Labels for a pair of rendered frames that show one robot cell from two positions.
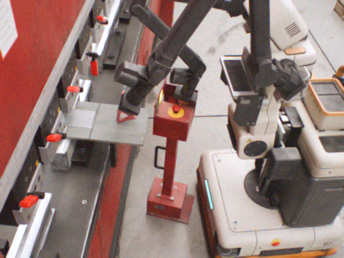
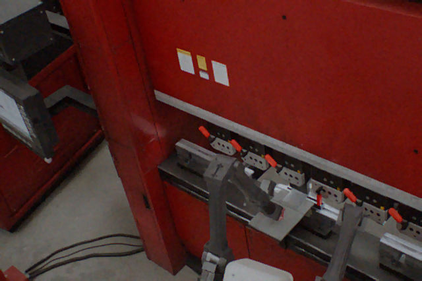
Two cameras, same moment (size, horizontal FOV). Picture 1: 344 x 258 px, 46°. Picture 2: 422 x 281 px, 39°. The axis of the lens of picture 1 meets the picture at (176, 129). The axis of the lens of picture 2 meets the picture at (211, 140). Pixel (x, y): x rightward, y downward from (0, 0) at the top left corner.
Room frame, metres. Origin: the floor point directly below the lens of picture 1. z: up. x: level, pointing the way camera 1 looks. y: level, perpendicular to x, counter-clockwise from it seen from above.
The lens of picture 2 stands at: (2.21, -1.17, 2.98)
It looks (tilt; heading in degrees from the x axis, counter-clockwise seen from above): 39 degrees down; 138
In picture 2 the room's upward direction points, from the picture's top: 11 degrees counter-clockwise
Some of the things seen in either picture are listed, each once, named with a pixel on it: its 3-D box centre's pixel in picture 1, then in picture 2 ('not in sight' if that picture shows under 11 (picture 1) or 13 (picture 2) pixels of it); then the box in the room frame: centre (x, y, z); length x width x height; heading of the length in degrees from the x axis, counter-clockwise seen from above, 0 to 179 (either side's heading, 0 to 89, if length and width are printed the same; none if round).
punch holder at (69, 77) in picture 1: (59, 81); (293, 163); (0.98, 0.38, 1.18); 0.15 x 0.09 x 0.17; 0
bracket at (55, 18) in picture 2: not in sight; (44, 31); (-0.29, 0.11, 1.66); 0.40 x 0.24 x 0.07; 0
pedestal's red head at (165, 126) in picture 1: (175, 109); not in sight; (1.38, 0.01, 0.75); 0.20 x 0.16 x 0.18; 172
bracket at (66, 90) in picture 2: not in sight; (73, 110); (-0.29, 0.11, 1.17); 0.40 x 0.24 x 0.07; 0
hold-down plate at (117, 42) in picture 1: (115, 47); (415, 276); (1.61, 0.33, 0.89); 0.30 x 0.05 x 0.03; 0
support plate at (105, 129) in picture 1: (109, 122); (281, 214); (1.01, 0.24, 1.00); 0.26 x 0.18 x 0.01; 90
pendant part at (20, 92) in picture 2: not in sight; (21, 109); (-0.20, -0.20, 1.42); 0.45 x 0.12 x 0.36; 176
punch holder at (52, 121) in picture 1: (39, 125); (257, 148); (0.78, 0.38, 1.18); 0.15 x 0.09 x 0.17; 0
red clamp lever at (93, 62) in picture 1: (92, 64); (320, 196); (1.16, 0.32, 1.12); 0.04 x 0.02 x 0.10; 90
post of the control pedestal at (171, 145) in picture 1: (170, 161); not in sight; (1.38, 0.01, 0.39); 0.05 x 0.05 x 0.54; 82
